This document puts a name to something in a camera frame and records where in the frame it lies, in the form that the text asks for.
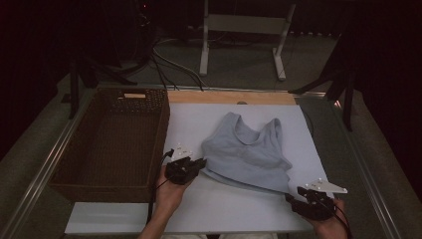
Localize black equipment with red light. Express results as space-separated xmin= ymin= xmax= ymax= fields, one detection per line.
xmin=130 ymin=0 xmax=158 ymax=63

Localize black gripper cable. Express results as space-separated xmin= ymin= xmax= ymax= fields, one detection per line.
xmin=317 ymin=195 xmax=353 ymax=239
xmin=146 ymin=148 xmax=175 ymax=227

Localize aluminium table frame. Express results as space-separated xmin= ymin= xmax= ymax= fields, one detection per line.
xmin=0 ymin=83 xmax=402 ymax=239

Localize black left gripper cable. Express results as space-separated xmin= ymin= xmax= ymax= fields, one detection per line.
xmin=146 ymin=148 xmax=175 ymax=227

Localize black tripod stand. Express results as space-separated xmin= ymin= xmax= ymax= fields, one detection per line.
xmin=61 ymin=56 xmax=138 ymax=120

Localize light blue tank top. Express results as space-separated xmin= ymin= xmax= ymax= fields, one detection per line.
xmin=200 ymin=112 xmax=294 ymax=194

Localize brown wicker basket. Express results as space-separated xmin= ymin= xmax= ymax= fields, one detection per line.
xmin=48 ymin=87 xmax=171 ymax=204

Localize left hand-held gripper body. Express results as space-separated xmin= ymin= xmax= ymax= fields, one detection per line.
xmin=164 ymin=142 xmax=200 ymax=186

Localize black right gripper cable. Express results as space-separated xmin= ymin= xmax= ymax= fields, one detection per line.
xmin=317 ymin=195 xmax=353 ymax=239

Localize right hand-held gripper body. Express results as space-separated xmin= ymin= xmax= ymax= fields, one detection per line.
xmin=291 ymin=177 xmax=348 ymax=222

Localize black angled stand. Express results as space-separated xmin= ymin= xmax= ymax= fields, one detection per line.
xmin=288 ymin=29 xmax=359 ymax=132

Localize black floor cable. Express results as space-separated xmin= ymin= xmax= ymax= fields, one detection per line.
xmin=150 ymin=54 xmax=180 ymax=92

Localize grey floor cable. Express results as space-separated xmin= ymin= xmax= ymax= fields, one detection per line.
xmin=152 ymin=48 xmax=208 ymax=90

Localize person's left hand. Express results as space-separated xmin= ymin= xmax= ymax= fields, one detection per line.
xmin=154 ymin=164 xmax=193 ymax=214

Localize wooden board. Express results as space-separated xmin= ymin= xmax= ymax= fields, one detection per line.
xmin=167 ymin=90 xmax=298 ymax=107

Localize white metal stand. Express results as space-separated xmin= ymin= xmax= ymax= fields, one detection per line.
xmin=198 ymin=0 xmax=298 ymax=82

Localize person's right hand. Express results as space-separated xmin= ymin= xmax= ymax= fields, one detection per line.
xmin=312 ymin=198 xmax=351 ymax=239

